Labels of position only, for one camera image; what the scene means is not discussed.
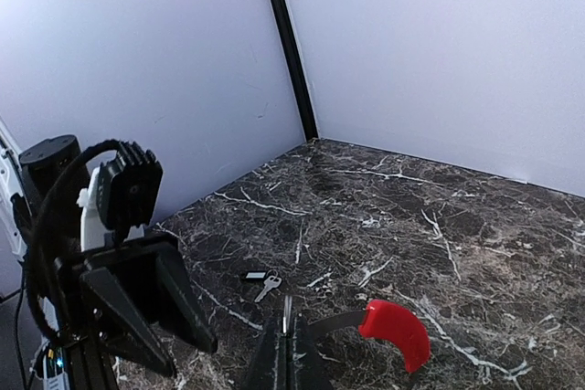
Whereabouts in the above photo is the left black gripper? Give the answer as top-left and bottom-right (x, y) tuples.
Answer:
(53, 233), (218, 377)

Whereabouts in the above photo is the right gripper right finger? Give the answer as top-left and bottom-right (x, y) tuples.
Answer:
(286, 314), (333, 390)

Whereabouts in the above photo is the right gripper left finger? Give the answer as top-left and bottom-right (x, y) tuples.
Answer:
(241, 315), (287, 390)

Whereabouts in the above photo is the silver key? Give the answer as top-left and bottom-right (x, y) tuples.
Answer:
(254, 272), (282, 303)

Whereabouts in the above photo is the large keyring with red grip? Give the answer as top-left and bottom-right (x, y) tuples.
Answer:
(281, 296), (431, 374)

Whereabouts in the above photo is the black white key tag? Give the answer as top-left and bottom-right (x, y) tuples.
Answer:
(240, 270), (268, 282)

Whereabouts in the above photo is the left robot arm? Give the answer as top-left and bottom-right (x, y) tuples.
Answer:
(1, 130), (218, 389)

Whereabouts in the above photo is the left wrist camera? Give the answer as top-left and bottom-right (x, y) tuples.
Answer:
(77, 140), (163, 251)

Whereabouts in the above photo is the left black frame post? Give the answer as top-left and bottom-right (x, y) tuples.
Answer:
(270, 0), (319, 141)

